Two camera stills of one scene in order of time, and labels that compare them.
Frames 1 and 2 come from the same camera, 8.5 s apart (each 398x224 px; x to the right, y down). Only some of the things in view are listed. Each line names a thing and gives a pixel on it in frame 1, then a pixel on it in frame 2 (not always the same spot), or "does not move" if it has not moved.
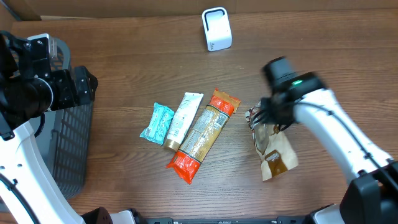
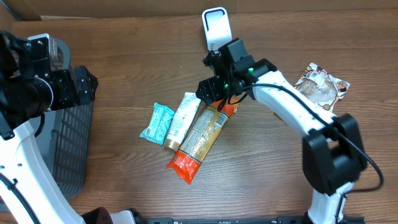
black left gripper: [83, 86] does not move
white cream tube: [182, 119] does not move
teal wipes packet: [160, 124] does not move
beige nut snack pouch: [272, 145] to [321, 87]
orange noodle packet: [204, 135] does not move
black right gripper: [272, 109] to [208, 90]
